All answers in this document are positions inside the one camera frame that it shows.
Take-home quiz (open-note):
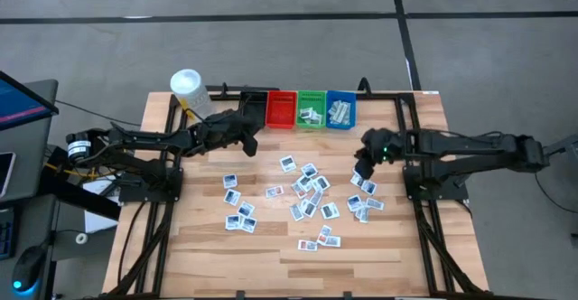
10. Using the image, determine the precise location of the yellow cable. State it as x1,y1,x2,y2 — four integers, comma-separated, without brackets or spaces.
44,162,114,180

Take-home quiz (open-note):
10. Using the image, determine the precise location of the black cable under table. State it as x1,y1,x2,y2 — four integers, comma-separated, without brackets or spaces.
116,200,148,287

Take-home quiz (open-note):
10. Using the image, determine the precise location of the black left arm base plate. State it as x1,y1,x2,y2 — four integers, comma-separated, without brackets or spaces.
117,166,184,203

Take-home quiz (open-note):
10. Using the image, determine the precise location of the white wipes canister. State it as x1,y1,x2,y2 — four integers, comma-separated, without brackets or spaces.
169,68,217,125

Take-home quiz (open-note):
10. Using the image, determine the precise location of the black desk beam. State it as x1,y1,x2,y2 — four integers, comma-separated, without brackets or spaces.
38,168,122,222

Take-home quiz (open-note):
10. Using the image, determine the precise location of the black monitor cable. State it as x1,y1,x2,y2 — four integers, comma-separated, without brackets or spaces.
56,98,143,127

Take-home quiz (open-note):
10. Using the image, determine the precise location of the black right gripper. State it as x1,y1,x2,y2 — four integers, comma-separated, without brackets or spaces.
354,130,406,180

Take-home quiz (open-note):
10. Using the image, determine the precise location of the black keyboard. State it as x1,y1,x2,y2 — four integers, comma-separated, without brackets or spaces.
0,207,19,261

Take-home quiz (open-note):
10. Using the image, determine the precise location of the white paper sheet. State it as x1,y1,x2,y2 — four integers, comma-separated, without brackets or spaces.
83,177,123,234

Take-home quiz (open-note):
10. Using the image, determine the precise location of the black computer mouse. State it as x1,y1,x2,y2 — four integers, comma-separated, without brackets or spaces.
11,244,48,295

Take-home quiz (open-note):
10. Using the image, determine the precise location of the black floor cable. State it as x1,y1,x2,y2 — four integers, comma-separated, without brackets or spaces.
534,168,578,215

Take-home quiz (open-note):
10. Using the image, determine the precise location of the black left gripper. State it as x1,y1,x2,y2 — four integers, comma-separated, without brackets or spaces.
211,109,258,158

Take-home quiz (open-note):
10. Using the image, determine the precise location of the green plastic basket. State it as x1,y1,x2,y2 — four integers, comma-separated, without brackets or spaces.
295,89,328,130

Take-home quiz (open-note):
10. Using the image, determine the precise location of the black stand leg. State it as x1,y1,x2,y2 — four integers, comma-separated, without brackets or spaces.
544,131,578,168

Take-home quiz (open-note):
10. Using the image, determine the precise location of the blue plastic basket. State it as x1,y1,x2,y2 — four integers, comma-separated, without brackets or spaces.
324,89,358,130

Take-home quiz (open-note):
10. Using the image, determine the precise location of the red plastic basket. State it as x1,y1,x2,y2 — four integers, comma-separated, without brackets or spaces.
265,89,298,130

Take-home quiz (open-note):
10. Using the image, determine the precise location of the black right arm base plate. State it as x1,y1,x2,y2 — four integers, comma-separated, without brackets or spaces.
403,164,470,202

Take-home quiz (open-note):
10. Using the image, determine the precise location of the computer monitor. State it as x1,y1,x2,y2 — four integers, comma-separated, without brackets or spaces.
0,70,61,132

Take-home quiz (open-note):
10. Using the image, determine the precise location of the black plastic basket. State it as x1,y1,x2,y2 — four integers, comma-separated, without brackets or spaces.
238,90,269,130

